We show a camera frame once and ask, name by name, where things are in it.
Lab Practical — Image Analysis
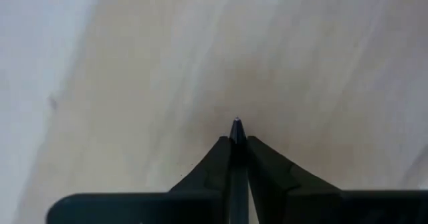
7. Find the black ballpoint pen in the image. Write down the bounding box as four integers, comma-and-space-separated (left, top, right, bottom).
228, 116, 250, 224

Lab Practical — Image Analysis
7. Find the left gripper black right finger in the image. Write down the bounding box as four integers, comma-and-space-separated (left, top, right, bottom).
247, 135, 428, 224

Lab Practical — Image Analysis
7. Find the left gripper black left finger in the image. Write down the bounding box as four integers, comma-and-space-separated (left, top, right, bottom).
45, 135, 232, 224

